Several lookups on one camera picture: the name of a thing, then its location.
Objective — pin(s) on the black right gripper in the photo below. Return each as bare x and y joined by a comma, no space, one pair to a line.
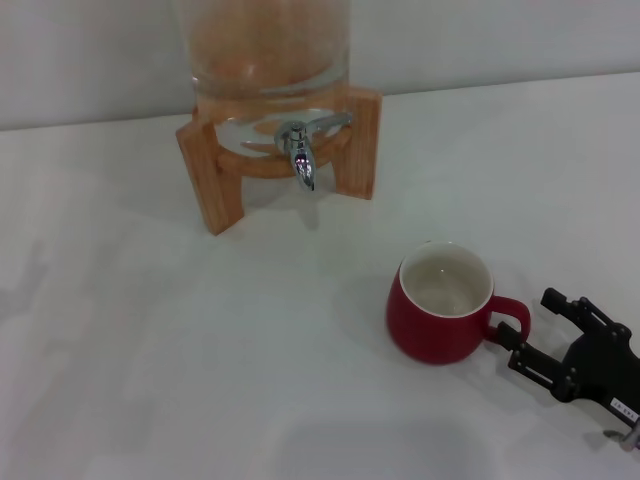
605,375

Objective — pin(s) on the glass water dispenser jar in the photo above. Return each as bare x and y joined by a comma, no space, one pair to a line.
265,50

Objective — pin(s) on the wooden dispenser stand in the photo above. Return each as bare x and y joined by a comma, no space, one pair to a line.
210,175

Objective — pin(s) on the chrome dispenser faucet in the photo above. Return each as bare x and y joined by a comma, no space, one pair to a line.
301,157

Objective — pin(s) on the red ceramic cup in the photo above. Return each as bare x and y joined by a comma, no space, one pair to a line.
430,330

